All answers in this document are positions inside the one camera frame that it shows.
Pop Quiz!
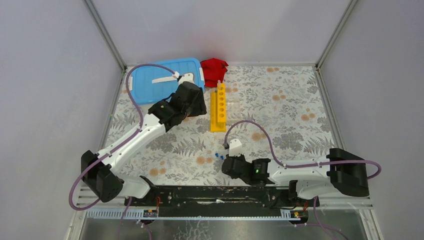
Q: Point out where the clear plastic tube rack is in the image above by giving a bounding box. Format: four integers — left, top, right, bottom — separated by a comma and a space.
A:
226, 98, 243, 125

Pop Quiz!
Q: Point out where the blue plastic bin lid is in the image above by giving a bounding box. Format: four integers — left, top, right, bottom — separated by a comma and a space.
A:
128, 57, 205, 105

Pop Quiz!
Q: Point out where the floral patterned table mat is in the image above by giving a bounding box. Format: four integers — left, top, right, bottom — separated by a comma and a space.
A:
120, 66, 337, 186

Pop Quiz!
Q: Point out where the yellow test tube rack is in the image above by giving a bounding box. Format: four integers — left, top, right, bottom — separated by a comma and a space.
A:
210, 83, 227, 133

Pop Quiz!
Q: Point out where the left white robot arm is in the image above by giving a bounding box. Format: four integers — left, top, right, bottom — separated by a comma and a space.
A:
81, 81, 207, 206

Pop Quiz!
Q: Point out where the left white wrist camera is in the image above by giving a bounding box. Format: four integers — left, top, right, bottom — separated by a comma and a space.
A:
177, 72, 195, 85

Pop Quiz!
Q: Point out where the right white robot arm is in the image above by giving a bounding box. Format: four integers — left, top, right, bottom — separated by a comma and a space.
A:
221, 148, 370, 206

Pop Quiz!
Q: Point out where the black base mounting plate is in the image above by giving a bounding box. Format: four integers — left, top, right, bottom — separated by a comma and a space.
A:
124, 185, 320, 218

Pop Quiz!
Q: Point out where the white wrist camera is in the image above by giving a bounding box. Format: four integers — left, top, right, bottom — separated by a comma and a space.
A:
224, 138, 243, 157
177, 72, 195, 85

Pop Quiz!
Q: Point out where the white plastic storage bin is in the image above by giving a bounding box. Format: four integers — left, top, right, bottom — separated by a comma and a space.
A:
139, 102, 156, 115

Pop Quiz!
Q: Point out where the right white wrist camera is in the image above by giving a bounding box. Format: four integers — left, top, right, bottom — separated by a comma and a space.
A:
224, 138, 243, 157

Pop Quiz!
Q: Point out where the red cloth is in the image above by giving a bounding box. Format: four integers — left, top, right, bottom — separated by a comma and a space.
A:
200, 58, 229, 88

